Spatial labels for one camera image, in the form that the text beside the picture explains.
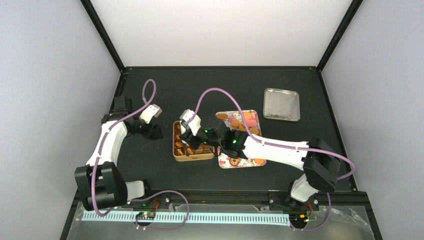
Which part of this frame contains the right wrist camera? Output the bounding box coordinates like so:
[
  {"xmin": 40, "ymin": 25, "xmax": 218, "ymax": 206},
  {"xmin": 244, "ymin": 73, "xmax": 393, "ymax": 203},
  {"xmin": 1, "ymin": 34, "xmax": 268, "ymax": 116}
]
[{"xmin": 179, "ymin": 109, "xmax": 201, "ymax": 136}]

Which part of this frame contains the floral serving tray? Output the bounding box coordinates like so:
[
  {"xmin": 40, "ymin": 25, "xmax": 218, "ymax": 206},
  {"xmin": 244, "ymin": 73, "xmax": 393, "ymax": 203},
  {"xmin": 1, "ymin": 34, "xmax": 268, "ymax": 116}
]
[{"xmin": 215, "ymin": 109, "xmax": 267, "ymax": 169}]

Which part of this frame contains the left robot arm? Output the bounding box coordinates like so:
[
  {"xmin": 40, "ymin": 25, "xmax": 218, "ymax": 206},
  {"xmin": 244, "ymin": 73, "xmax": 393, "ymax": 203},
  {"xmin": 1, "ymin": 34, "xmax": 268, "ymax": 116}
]
[{"xmin": 74, "ymin": 96, "xmax": 163, "ymax": 217}]

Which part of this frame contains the white slotted cable duct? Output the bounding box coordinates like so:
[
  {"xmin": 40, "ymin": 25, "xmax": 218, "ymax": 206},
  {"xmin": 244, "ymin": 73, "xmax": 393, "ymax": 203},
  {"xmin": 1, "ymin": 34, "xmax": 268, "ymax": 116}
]
[{"xmin": 78, "ymin": 211, "xmax": 290, "ymax": 226}]

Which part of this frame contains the chocolate donut cookie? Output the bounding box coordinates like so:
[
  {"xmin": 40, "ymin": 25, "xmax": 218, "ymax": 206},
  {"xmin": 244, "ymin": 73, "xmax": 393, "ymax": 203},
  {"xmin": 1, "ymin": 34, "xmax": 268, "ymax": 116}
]
[{"xmin": 229, "ymin": 158, "xmax": 241, "ymax": 167}]

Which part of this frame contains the pink round cookie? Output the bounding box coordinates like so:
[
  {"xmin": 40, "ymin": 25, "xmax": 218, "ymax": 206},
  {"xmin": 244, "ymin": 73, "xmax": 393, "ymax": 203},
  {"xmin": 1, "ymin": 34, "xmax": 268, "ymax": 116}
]
[{"xmin": 247, "ymin": 119, "xmax": 258, "ymax": 128}]

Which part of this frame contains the gold cookie tin with tray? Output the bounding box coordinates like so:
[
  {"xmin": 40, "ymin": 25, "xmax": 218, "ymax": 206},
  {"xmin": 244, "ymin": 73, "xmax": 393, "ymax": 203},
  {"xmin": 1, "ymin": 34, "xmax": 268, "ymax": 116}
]
[{"xmin": 172, "ymin": 121, "xmax": 214, "ymax": 162}]

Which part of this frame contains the silver tin lid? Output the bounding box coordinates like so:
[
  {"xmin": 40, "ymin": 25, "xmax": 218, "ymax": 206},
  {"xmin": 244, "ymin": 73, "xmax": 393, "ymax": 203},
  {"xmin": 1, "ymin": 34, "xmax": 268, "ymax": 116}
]
[{"xmin": 262, "ymin": 88, "xmax": 301, "ymax": 122}]

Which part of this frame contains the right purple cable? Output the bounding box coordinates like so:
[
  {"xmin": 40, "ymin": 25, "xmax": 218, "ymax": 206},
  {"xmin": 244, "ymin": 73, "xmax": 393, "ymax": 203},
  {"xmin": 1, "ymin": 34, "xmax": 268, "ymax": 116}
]
[{"xmin": 190, "ymin": 87, "xmax": 357, "ymax": 232}]

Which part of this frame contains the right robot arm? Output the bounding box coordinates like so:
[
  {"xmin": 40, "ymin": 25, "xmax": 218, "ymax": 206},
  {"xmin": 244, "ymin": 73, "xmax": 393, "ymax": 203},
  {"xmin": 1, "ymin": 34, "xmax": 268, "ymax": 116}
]
[{"xmin": 180, "ymin": 120, "xmax": 341, "ymax": 210}]

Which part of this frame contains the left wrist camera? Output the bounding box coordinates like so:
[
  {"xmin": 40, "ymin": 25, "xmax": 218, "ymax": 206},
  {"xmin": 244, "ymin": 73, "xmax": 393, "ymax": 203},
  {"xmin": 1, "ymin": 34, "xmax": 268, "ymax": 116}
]
[{"xmin": 139, "ymin": 104, "xmax": 163, "ymax": 124}]

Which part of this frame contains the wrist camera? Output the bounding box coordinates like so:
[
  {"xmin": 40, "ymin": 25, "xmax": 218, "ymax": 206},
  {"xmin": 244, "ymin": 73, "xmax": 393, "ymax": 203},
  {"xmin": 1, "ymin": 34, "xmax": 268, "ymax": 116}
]
[
  {"xmin": 139, "ymin": 104, "xmax": 163, "ymax": 124},
  {"xmin": 179, "ymin": 109, "xmax": 201, "ymax": 136}
]

